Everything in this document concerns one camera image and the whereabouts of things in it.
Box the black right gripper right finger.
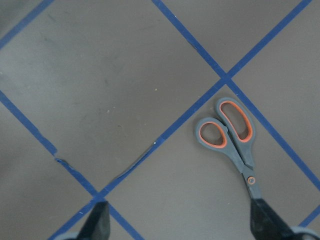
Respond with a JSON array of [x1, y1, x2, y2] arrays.
[[250, 198, 300, 240]]

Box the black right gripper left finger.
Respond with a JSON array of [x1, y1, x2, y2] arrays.
[[77, 201, 111, 240]]

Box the grey orange scissors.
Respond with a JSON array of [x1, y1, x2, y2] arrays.
[[195, 97, 262, 199]]

